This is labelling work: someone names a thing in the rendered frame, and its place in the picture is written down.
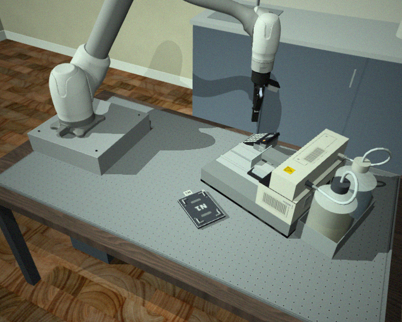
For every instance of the white plastic bottle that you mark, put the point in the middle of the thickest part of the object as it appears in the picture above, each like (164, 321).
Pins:
(329, 218)

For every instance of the clear plastic bottle with blue liquid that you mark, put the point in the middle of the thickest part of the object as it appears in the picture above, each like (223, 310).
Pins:
(367, 183)

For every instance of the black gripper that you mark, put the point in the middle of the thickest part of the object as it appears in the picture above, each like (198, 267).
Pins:
(259, 80)

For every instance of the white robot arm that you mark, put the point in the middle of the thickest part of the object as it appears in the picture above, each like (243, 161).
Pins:
(72, 92)

